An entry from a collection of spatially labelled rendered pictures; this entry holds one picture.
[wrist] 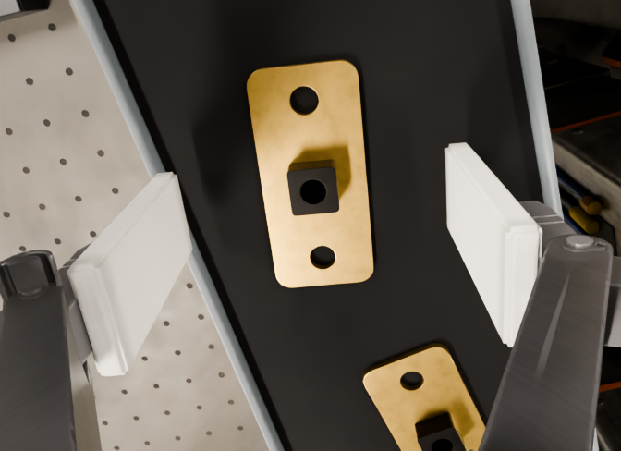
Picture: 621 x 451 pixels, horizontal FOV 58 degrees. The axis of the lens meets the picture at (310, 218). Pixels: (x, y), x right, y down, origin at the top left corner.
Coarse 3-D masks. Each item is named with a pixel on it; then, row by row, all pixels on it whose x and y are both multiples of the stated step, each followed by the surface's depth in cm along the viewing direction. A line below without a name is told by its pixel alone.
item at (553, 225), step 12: (528, 204) 15; (540, 204) 15; (540, 216) 14; (552, 216) 14; (552, 228) 13; (564, 228) 13; (540, 264) 12; (612, 264) 11; (612, 276) 11; (612, 288) 11; (612, 300) 11; (612, 312) 11; (612, 324) 11; (612, 336) 11
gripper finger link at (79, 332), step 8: (72, 256) 15; (64, 264) 15; (64, 272) 14; (64, 280) 14; (64, 288) 13; (72, 296) 13; (72, 304) 13; (0, 312) 13; (72, 312) 13; (80, 312) 13; (0, 320) 12; (72, 320) 12; (80, 320) 13; (72, 328) 12; (80, 328) 13; (80, 336) 13; (88, 336) 13; (80, 344) 13; (88, 344) 13; (80, 352) 13; (88, 352) 13
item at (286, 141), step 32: (320, 64) 19; (256, 96) 19; (288, 96) 19; (320, 96) 19; (352, 96) 19; (256, 128) 20; (288, 128) 20; (320, 128) 20; (352, 128) 19; (288, 160) 20; (320, 160) 20; (352, 160) 20; (288, 192) 20; (320, 192) 20; (352, 192) 20; (288, 224) 21; (320, 224) 21; (352, 224) 21; (288, 256) 21; (352, 256) 21
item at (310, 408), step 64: (128, 0) 18; (192, 0) 18; (256, 0) 18; (320, 0) 18; (384, 0) 18; (448, 0) 18; (128, 64) 19; (192, 64) 19; (256, 64) 19; (384, 64) 19; (448, 64) 19; (512, 64) 19; (192, 128) 20; (384, 128) 20; (448, 128) 20; (512, 128) 20; (192, 192) 21; (256, 192) 21; (384, 192) 21; (512, 192) 20; (256, 256) 22; (320, 256) 22; (384, 256) 22; (448, 256) 22; (256, 320) 23; (320, 320) 23; (384, 320) 23; (448, 320) 23; (320, 384) 24; (320, 448) 25; (384, 448) 25
